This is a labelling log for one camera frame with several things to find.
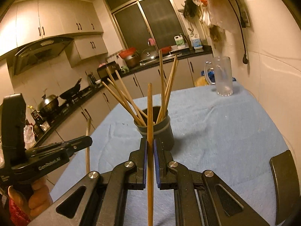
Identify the dark round chopstick holder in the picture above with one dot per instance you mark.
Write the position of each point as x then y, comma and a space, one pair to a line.
162, 134

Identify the green label detergent bottle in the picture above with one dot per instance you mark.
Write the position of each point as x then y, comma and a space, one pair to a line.
180, 41

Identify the person's left hand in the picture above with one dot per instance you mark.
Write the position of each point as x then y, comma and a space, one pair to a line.
41, 197

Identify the blue label detergent bottle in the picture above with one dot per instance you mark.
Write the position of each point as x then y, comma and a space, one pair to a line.
196, 42

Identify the black wok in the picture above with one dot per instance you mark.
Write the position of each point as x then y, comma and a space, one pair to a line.
70, 90

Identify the long wooden chopstick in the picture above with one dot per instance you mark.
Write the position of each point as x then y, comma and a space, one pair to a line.
150, 122
88, 146

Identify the pink cloth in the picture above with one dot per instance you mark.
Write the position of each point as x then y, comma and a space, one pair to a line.
151, 42
102, 64

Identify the white kitchen cabinets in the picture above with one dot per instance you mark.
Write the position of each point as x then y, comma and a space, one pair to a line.
141, 82
51, 21

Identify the steel pot with lid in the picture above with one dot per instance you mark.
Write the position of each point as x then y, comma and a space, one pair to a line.
48, 102

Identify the cooking oil bottle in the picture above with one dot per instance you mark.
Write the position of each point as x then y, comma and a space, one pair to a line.
33, 114

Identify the yellow plastic bag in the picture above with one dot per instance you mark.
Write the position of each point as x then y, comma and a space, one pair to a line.
201, 82

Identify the bunch of wooden chopsticks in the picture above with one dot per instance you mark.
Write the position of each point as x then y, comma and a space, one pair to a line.
122, 96

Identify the red plastic basin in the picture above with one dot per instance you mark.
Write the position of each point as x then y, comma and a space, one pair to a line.
127, 52

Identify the brown cooking pot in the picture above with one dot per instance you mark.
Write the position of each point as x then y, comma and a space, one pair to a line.
131, 61

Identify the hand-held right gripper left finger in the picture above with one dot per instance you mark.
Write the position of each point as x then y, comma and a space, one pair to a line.
143, 162

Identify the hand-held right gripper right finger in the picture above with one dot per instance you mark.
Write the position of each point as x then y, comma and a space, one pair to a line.
157, 162

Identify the blue plastic bag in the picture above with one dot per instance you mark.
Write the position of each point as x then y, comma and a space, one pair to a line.
210, 75

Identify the steel sink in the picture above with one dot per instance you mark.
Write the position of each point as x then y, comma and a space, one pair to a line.
172, 55

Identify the red pot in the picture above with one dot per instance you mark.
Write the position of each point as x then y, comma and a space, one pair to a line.
166, 50

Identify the wall rail rack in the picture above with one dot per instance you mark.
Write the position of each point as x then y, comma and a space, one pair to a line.
112, 56

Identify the black chair back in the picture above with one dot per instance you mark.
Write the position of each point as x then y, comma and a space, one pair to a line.
283, 181

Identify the kitchen window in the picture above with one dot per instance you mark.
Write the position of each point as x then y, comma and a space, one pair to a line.
150, 18

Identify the frosted glass mug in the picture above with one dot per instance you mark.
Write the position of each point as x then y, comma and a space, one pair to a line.
223, 77

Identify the red plastic bag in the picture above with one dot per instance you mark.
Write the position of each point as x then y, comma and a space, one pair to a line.
201, 0

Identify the white upper kitchen cabinets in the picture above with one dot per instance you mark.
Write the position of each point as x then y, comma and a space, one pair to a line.
51, 21

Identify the blue towel mat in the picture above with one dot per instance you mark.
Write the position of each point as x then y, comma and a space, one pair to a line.
211, 134

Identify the white lower kitchen cabinets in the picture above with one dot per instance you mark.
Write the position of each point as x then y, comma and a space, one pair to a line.
141, 82

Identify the glass pan lid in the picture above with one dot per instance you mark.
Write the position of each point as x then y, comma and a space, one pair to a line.
149, 54

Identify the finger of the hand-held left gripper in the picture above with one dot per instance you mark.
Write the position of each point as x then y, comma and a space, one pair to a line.
49, 163

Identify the white plastic bag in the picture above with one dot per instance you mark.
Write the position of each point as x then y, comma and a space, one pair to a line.
218, 14

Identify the person's left forearm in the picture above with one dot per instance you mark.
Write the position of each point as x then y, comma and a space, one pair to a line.
16, 213

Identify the small white wall cabinet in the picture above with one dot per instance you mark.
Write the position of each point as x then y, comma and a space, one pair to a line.
89, 48

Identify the black hanging gloves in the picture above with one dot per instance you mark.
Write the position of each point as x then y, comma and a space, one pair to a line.
191, 6

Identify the clear plastic bag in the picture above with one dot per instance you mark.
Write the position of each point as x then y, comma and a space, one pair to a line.
29, 136

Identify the black range hood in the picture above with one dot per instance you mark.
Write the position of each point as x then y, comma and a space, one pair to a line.
40, 51

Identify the wall power socket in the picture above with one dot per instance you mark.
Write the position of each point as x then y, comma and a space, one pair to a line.
245, 18

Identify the dried brown herb bundle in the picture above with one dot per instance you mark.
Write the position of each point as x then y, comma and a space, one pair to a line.
215, 34

